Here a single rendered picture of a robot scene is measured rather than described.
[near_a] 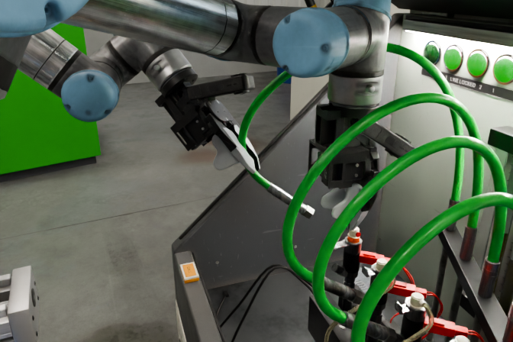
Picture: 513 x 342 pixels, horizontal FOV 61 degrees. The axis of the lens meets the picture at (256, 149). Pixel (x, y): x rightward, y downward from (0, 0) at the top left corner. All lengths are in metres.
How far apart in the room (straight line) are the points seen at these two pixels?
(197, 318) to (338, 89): 0.48
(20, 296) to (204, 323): 0.33
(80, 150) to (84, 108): 3.34
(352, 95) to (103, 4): 0.34
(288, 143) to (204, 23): 0.53
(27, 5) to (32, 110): 3.66
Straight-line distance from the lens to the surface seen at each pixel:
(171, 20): 0.47
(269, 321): 1.01
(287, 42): 0.50
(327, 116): 0.61
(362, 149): 0.64
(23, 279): 0.96
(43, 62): 0.69
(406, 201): 1.09
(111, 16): 0.43
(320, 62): 0.48
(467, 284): 0.75
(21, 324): 0.91
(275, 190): 0.77
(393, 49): 0.72
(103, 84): 0.66
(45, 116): 3.88
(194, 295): 0.90
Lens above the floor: 1.52
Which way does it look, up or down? 21 degrees down
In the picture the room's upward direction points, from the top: straight up
